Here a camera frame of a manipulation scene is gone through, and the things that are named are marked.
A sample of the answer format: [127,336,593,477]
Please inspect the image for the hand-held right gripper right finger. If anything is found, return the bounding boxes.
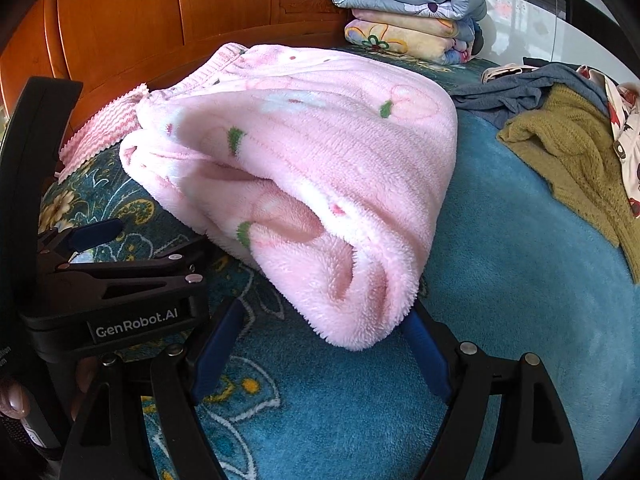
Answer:
[402,302,583,480]

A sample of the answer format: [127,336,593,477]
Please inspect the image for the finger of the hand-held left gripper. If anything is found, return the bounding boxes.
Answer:
[36,216,124,273]
[65,238,222,287]

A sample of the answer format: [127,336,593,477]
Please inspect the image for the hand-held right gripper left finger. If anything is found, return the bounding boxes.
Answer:
[60,297,246,480]

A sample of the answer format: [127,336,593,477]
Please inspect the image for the pink fleece pants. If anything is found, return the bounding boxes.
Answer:
[57,42,460,352]

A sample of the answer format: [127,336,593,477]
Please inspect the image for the cream car print garment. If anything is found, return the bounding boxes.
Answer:
[575,64,640,221]

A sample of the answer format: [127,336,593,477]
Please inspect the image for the person's left hand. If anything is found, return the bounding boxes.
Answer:
[0,357,101,423]

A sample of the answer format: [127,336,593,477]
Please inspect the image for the teal floral bed blanket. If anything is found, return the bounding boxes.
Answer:
[37,45,640,480]

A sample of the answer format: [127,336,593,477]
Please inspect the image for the carved wooden headboard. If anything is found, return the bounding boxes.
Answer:
[0,0,351,126]

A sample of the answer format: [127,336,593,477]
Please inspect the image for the mustard knit sweater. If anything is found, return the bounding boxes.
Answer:
[496,82,640,286]

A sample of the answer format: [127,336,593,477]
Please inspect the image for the grey blue garment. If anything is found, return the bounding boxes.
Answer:
[450,62,608,128]

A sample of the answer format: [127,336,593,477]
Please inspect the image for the peach floral folded blanket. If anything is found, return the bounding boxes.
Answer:
[344,7,463,66]

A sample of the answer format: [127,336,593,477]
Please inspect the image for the blue printed folded blanket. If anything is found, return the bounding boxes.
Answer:
[440,15,481,63]

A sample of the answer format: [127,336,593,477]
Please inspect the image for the white glossy wardrobe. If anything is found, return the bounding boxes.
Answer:
[480,0,640,86]

